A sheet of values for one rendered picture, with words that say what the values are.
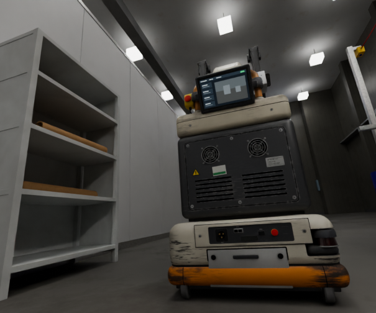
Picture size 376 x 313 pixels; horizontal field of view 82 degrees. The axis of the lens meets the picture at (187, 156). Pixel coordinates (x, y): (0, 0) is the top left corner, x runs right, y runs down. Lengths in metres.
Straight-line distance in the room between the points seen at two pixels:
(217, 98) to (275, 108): 0.27
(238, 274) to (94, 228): 1.56
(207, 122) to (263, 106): 0.27
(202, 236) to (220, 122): 0.52
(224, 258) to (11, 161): 1.21
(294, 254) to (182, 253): 0.40
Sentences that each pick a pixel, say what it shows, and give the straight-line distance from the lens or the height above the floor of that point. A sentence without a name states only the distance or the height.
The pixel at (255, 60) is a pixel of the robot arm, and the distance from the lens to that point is 1.94.
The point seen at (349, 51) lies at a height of 1.65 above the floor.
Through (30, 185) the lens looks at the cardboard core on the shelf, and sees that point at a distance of 1.65.
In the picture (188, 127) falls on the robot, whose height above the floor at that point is 0.73.
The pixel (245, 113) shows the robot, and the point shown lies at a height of 0.74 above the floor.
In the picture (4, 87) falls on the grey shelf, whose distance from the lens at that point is 1.84.
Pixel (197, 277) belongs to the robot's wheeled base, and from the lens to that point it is 0.93.
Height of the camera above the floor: 0.30
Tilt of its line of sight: 16 degrees up
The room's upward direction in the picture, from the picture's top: 4 degrees counter-clockwise
